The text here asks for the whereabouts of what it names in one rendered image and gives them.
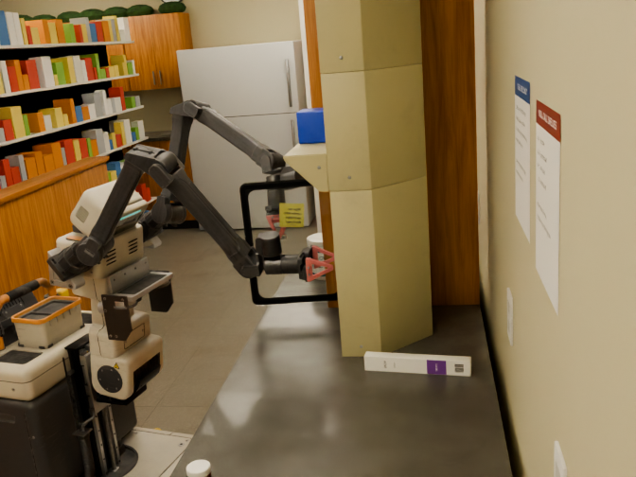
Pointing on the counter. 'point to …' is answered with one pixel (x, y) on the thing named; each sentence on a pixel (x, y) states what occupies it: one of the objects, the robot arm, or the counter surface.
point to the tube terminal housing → (379, 206)
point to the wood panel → (440, 143)
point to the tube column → (367, 34)
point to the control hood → (310, 164)
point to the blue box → (310, 126)
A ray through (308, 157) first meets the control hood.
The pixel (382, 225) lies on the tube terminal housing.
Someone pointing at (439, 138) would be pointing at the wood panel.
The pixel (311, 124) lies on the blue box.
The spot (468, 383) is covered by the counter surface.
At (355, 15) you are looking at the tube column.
